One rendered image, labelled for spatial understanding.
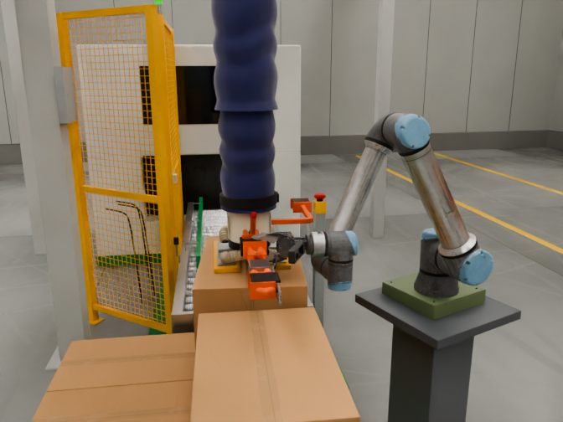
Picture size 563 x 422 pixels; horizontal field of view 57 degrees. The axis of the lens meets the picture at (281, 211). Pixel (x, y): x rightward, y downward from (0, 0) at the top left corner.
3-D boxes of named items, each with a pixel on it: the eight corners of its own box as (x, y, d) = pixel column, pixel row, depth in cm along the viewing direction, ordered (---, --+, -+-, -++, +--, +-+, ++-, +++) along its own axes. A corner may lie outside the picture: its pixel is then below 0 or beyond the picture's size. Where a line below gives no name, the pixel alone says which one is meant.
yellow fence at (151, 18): (82, 321, 372) (47, 12, 318) (93, 316, 381) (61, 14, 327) (174, 352, 330) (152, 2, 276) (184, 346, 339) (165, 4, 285)
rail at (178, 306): (188, 222, 476) (187, 202, 471) (194, 222, 477) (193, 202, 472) (173, 350, 255) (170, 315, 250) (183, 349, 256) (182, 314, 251)
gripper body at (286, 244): (274, 251, 188) (307, 249, 189) (277, 259, 180) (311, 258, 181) (274, 231, 186) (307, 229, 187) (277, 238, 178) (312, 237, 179)
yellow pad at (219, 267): (213, 244, 223) (213, 234, 222) (236, 244, 224) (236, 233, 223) (214, 274, 191) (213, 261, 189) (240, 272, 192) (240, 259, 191)
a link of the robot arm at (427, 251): (441, 259, 233) (443, 222, 229) (466, 272, 217) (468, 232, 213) (412, 264, 228) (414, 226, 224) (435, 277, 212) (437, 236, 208)
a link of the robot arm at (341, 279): (343, 281, 197) (343, 250, 194) (357, 292, 186) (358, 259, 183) (320, 284, 194) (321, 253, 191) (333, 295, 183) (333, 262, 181)
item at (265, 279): (248, 287, 152) (247, 272, 151) (272, 286, 153) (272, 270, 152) (250, 300, 144) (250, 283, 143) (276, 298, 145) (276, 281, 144)
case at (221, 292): (210, 316, 245) (206, 236, 235) (294, 314, 247) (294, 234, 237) (197, 391, 187) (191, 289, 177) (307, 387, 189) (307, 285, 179)
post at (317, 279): (311, 349, 333) (312, 199, 308) (321, 348, 334) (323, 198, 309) (312, 355, 327) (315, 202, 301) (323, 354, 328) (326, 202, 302)
